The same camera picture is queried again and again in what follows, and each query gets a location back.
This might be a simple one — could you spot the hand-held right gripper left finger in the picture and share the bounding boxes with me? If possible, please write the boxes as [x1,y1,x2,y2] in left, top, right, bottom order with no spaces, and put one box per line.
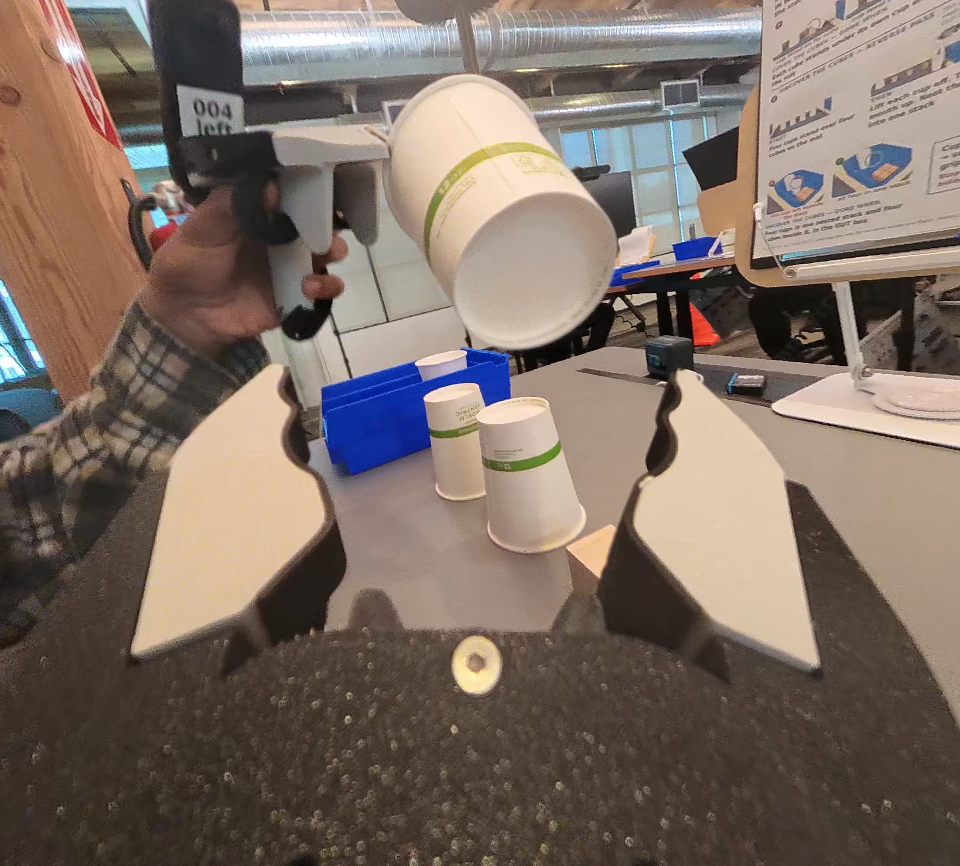
[129,364,348,661]

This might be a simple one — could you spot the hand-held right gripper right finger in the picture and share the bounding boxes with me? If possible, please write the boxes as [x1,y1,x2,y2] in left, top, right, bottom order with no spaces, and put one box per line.
[597,368,822,676]

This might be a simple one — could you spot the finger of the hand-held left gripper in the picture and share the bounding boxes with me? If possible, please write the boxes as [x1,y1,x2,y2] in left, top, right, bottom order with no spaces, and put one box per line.
[270,126,393,254]
[333,160,381,245]

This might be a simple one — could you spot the wooden cube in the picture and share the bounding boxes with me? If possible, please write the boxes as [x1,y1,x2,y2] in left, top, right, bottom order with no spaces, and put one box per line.
[566,525,620,599]

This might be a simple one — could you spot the white paper cup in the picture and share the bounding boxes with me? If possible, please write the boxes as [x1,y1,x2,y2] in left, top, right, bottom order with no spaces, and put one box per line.
[477,397,586,554]
[422,382,489,502]
[382,73,620,351]
[415,349,469,382]

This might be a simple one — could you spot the person's left hand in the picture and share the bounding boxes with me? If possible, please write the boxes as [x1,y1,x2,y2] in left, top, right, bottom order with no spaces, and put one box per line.
[138,187,350,361]

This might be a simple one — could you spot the white document stand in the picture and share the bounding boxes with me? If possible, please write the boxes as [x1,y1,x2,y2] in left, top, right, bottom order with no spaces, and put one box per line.
[735,0,960,451]

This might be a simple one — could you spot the black charger box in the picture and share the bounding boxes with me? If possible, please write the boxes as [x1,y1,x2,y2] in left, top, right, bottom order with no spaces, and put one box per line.
[645,335,697,381]

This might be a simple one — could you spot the red fire extinguisher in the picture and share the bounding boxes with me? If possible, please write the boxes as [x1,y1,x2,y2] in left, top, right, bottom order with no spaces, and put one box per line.
[123,178,185,267]

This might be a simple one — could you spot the wooden pillar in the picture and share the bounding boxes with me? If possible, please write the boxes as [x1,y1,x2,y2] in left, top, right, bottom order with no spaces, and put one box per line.
[0,0,151,402]

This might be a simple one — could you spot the black monitor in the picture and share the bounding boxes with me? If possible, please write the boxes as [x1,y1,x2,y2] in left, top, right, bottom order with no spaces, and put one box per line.
[570,165,639,237]

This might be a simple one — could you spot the wooden table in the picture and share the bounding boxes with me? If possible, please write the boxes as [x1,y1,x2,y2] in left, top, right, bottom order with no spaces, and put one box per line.
[603,255,740,346]

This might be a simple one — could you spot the printed white bag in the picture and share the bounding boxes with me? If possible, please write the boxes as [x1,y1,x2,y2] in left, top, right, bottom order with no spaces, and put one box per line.
[918,296,960,368]

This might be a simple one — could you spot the printed instruction sheet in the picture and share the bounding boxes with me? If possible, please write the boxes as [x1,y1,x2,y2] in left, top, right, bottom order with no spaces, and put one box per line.
[761,0,960,260]

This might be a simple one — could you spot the red wall sign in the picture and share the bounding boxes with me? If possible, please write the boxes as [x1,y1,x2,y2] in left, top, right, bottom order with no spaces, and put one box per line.
[15,0,125,151]

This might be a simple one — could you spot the black table cable channel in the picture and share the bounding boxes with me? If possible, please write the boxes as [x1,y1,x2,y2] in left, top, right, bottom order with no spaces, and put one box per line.
[577,365,822,411]

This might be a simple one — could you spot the thin silver duct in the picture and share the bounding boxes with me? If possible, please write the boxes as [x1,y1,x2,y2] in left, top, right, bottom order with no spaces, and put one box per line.
[525,82,759,121]

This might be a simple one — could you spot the silver ventilation duct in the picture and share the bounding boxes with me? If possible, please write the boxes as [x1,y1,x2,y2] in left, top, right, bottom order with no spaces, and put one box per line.
[240,7,762,68]

